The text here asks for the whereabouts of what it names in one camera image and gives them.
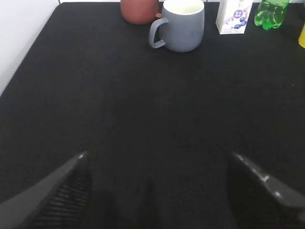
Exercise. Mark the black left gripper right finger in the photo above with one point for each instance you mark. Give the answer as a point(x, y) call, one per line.
point(259, 200)

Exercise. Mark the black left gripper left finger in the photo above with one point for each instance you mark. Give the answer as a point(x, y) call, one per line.
point(56, 202)

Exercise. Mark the grey ceramic mug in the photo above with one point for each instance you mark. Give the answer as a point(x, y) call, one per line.
point(180, 27)

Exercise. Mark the green sprite bottle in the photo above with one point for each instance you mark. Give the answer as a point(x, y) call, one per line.
point(270, 14)

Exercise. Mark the yellow bottle cap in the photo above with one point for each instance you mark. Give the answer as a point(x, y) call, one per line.
point(301, 39)

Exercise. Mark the white blueberry milk carton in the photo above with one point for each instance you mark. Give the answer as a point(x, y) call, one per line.
point(232, 16)

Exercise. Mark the brown ceramic mug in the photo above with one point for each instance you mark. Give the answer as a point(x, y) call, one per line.
point(139, 12)

